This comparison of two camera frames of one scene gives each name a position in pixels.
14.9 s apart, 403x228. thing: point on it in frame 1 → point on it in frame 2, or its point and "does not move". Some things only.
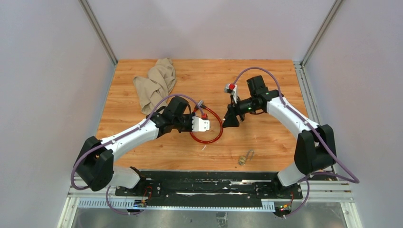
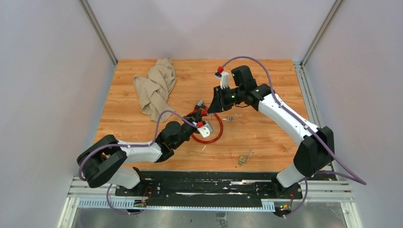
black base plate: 210,190 does not move
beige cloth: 158,84 does not move
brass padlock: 242,159 does not move
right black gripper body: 241,108 → 226,98
